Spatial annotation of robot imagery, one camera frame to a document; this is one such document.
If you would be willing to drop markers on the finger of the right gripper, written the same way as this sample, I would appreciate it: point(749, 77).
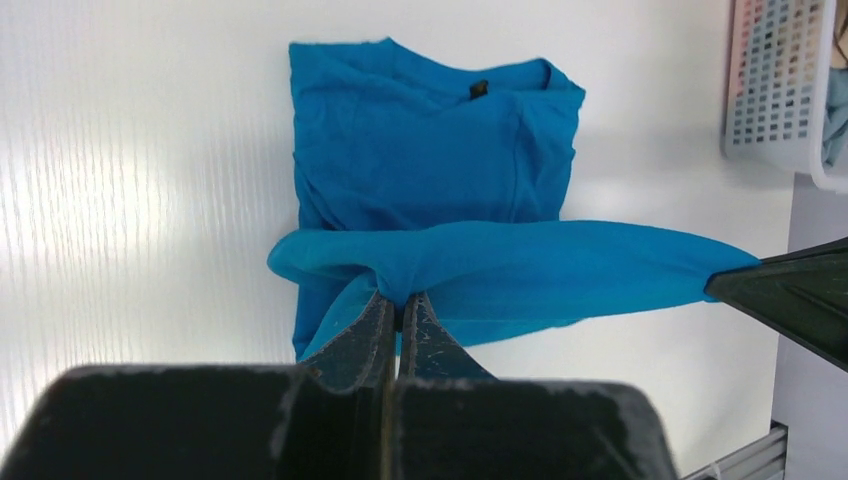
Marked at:
point(802, 295)

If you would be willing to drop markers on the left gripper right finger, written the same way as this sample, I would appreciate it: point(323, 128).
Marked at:
point(429, 351)

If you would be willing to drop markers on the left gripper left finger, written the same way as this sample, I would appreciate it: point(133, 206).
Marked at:
point(362, 355)

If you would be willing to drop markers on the grey blue t shirt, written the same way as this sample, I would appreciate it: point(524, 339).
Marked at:
point(834, 136)

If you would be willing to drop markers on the white plastic laundry basket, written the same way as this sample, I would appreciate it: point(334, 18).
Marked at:
point(777, 88)

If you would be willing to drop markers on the beige t shirt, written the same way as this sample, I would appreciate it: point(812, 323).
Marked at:
point(839, 37)

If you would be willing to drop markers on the aluminium frame rail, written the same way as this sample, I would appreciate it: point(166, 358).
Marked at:
point(764, 459)

